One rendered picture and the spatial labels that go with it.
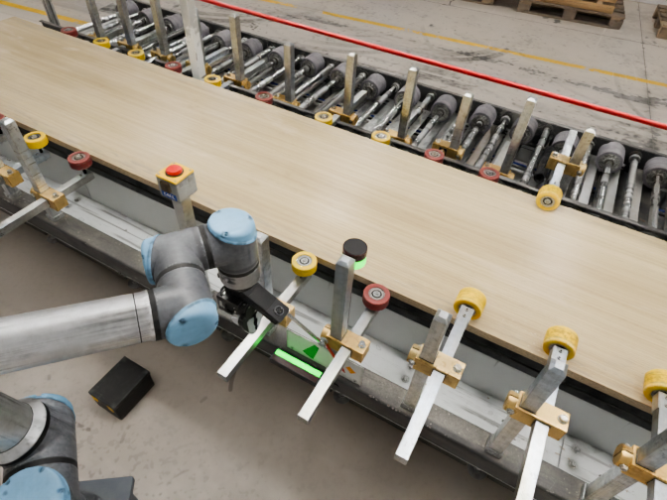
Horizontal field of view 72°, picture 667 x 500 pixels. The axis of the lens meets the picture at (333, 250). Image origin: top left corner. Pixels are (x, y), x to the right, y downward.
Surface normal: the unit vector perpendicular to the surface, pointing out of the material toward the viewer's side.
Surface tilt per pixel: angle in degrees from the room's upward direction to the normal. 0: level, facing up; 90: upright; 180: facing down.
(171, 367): 0
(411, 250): 0
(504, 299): 0
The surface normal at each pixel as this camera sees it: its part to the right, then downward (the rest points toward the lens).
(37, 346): 0.43, 0.15
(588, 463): 0.05, -0.69
